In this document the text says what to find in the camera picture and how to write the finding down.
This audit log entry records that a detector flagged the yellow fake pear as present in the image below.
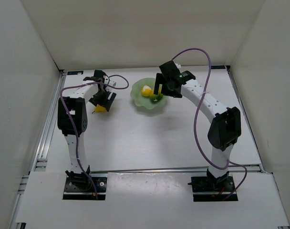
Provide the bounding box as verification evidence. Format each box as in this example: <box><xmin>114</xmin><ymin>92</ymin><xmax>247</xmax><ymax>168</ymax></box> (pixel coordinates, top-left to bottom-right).
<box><xmin>92</xmin><ymin>105</ymin><xmax>107</xmax><ymax>113</ymax></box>

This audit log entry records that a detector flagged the green fake fruit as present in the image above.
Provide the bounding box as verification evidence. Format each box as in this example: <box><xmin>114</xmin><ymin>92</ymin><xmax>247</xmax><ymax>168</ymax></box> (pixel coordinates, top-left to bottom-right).
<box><xmin>149</xmin><ymin>94</ymin><xmax>163</xmax><ymax>103</ymax></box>

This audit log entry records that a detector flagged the yellow fake lemon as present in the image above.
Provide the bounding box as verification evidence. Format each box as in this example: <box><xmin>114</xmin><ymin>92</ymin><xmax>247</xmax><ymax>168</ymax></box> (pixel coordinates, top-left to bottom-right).
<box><xmin>141</xmin><ymin>85</ymin><xmax>152</xmax><ymax>97</ymax></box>

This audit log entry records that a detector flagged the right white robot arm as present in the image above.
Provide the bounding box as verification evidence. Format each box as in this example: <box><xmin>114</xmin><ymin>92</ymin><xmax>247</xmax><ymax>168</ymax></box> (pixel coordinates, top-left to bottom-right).
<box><xmin>154</xmin><ymin>61</ymin><xmax>241</xmax><ymax>180</ymax></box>

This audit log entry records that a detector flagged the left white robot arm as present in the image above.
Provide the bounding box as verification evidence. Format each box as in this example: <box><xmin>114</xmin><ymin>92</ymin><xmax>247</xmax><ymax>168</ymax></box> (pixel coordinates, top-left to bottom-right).
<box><xmin>57</xmin><ymin>70</ymin><xmax>116</xmax><ymax>177</ymax></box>

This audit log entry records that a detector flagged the green scalloped fruit bowl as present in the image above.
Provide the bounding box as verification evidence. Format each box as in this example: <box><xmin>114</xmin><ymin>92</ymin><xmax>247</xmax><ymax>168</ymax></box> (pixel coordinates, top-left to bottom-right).
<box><xmin>130</xmin><ymin>78</ymin><xmax>167</xmax><ymax>110</ymax></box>

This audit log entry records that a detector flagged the left blue corner label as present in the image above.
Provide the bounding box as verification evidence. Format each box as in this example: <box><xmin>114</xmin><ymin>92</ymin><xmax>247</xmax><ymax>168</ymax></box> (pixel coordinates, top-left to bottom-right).
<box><xmin>67</xmin><ymin>71</ymin><xmax>83</xmax><ymax>75</ymax></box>

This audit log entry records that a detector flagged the blue corner label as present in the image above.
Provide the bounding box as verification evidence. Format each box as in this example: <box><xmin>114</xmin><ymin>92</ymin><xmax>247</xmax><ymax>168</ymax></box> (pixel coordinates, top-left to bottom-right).
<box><xmin>67</xmin><ymin>71</ymin><xmax>83</xmax><ymax>75</ymax></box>
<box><xmin>211</xmin><ymin>65</ymin><xmax>226</xmax><ymax>70</ymax></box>

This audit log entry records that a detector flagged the right blue corner label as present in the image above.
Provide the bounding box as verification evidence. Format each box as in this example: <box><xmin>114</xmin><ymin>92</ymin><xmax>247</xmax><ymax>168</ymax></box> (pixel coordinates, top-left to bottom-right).
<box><xmin>211</xmin><ymin>65</ymin><xmax>226</xmax><ymax>70</ymax></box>

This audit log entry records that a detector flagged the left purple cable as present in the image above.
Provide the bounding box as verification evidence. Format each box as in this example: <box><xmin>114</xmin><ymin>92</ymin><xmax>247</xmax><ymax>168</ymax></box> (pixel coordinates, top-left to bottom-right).
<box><xmin>60</xmin><ymin>74</ymin><xmax>130</xmax><ymax>198</ymax></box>

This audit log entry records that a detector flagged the purple cable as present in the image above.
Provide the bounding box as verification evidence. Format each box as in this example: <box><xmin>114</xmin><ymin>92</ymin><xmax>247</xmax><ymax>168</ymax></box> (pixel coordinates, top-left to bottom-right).
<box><xmin>171</xmin><ymin>48</ymin><xmax>247</xmax><ymax>203</ymax></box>
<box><xmin>60</xmin><ymin>74</ymin><xmax>130</xmax><ymax>198</ymax></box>

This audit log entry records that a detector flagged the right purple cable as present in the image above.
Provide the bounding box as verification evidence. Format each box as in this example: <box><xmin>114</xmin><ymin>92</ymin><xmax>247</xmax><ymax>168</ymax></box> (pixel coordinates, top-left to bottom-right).
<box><xmin>171</xmin><ymin>48</ymin><xmax>247</xmax><ymax>203</ymax></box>

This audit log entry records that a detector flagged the right aluminium frame rail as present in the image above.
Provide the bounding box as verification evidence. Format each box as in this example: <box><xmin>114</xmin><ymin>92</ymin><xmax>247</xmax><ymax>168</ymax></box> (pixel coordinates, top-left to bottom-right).
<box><xmin>226</xmin><ymin>65</ymin><xmax>290</xmax><ymax>229</ymax></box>

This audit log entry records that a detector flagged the aluminium frame rail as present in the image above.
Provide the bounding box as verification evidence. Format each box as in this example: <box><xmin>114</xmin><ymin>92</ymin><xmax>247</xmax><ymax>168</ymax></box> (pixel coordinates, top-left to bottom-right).
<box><xmin>226</xmin><ymin>65</ymin><xmax>290</xmax><ymax>229</ymax></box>
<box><xmin>8</xmin><ymin>70</ymin><xmax>66</xmax><ymax>229</ymax></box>

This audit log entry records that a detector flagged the left aluminium frame rail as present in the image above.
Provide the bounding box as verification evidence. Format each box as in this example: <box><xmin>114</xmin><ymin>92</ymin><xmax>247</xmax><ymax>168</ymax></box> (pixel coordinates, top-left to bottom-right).
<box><xmin>8</xmin><ymin>70</ymin><xmax>66</xmax><ymax>229</ymax></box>

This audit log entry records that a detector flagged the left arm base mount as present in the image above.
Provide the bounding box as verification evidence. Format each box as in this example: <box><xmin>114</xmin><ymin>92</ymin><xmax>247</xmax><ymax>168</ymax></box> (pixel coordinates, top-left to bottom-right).
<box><xmin>62</xmin><ymin>171</ymin><xmax>107</xmax><ymax>200</ymax></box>

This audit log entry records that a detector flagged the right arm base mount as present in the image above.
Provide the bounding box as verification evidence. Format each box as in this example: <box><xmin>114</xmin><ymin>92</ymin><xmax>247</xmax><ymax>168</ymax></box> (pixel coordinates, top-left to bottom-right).
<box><xmin>188</xmin><ymin>176</ymin><xmax>238</xmax><ymax>202</ymax></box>

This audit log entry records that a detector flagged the front aluminium rail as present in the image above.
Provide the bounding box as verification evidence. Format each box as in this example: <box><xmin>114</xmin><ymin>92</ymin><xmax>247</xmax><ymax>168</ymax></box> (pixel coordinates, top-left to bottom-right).
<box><xmin>91</xmin><ymin>165</ymin><xmax>262</xmax><ymax>174</ymax></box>

